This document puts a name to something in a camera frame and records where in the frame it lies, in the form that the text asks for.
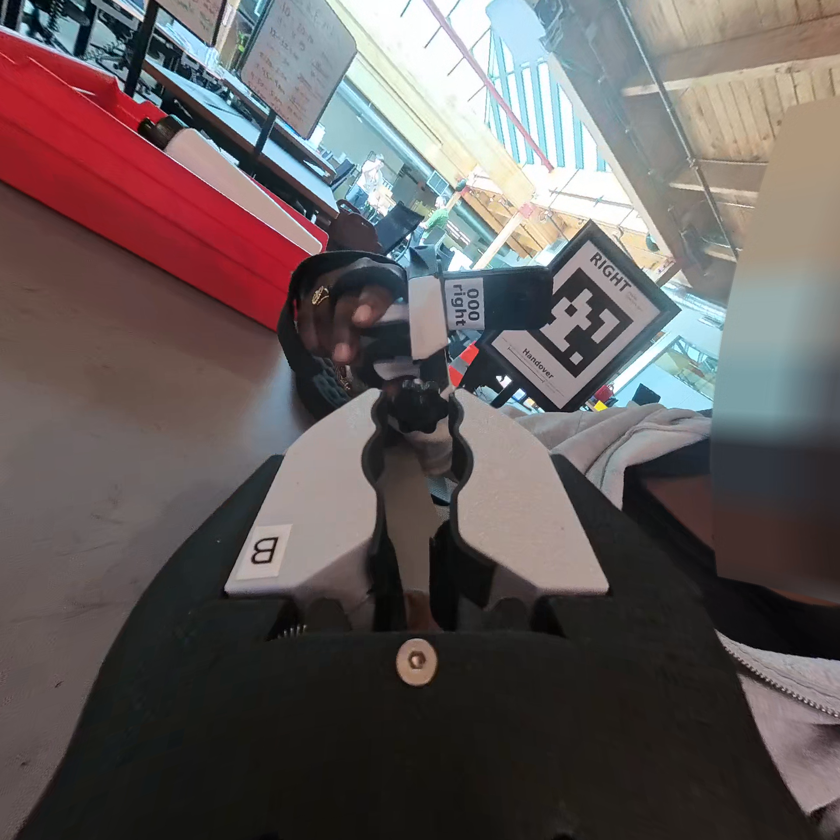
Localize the person's grey hoodie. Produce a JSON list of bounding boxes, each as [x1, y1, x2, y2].
[[505, 402, 840, 818]]

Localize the black office chair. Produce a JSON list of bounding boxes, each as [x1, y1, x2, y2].
[[377, 200, 426, 257]]

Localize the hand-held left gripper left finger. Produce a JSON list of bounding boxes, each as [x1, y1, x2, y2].
[[224, 387, 389, 614]]

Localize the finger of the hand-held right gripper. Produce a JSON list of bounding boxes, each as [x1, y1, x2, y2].
[[406, 272, 452, 362]]

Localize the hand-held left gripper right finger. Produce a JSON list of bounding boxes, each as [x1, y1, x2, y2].
[[431, 388, 611, 618]]

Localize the red plastic bin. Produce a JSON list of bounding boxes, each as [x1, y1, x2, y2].
[[0, 29, 330, 332]]

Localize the person's black shirt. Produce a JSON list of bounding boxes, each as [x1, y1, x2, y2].
[[622, 438, 840, 664]]

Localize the white ceiling projector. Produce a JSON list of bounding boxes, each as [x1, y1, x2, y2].
[[486, 0, 559, 47]]

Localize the whiteboard on black stand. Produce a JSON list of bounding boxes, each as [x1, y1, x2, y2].
[[238, 0, 359, 177], [123, 0, 229, 99]]

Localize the person's right forearm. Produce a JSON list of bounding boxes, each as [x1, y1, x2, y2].
[[394, 430, 459, 479]]

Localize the wooden top office desk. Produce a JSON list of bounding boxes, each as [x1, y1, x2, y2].
[[141, 56, 341, 227]]

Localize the red ceiling pipe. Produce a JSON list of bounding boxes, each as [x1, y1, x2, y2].
[[420, 0, 557, 173]]

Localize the grey desk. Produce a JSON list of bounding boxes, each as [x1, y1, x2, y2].
[[0, 180, 395, 840]]

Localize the person's right hand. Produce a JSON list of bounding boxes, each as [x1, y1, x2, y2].
[[298, 272, 398, 365]]

